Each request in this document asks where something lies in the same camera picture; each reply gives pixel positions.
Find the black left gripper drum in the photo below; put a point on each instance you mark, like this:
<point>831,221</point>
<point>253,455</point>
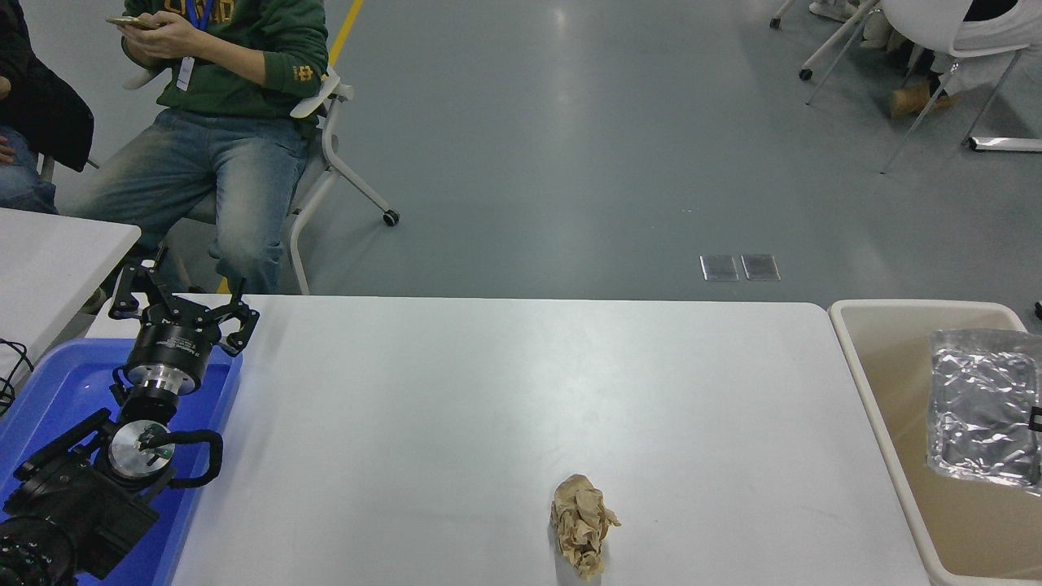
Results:
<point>167,346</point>

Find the silver foil tray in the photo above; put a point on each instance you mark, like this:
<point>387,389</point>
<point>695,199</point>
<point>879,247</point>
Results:
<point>977,407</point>

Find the yellow smartphone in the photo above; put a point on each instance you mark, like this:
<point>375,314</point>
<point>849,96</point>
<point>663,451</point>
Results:
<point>130,22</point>

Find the tan paper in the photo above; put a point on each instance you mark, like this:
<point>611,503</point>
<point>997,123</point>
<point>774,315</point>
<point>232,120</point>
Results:
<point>582,521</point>

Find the person's hand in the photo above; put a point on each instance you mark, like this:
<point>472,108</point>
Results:
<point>6,149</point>

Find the person's right hand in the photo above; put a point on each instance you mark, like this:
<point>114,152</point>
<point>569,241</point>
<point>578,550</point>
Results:
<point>144,47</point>

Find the person's left hand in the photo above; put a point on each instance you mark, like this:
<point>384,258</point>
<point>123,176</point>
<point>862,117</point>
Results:
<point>181,37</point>

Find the white side table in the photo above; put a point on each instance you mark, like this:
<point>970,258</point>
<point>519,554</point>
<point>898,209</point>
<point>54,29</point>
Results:
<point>49,260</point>

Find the blue plastic tray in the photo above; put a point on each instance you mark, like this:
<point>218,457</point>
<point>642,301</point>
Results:
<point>57,382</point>

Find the large pale plastic bin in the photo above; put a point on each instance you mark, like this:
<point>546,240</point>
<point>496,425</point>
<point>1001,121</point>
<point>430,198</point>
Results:
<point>895,391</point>

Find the person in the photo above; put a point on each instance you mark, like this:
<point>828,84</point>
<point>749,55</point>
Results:
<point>41,114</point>
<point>916,99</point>
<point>236,179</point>

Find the white wheeled office chair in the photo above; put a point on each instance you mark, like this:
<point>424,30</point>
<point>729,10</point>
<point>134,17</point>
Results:
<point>330,146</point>

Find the silver floor bar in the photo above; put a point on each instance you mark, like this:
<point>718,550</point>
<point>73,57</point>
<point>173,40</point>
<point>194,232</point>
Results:
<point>1005,145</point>

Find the silver floor plate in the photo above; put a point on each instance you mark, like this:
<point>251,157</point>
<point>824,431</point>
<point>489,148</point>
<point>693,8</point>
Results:
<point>720,268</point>
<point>760,267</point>

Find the white wheeled table leg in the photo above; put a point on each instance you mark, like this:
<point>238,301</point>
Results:
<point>806,74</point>

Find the white shell chair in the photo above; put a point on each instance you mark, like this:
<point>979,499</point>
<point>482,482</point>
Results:
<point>920,20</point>

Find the person's white shoe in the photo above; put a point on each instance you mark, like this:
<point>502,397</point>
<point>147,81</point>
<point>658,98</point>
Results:
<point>830,10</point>

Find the grey chair frame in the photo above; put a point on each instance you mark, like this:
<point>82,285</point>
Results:
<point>47,167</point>

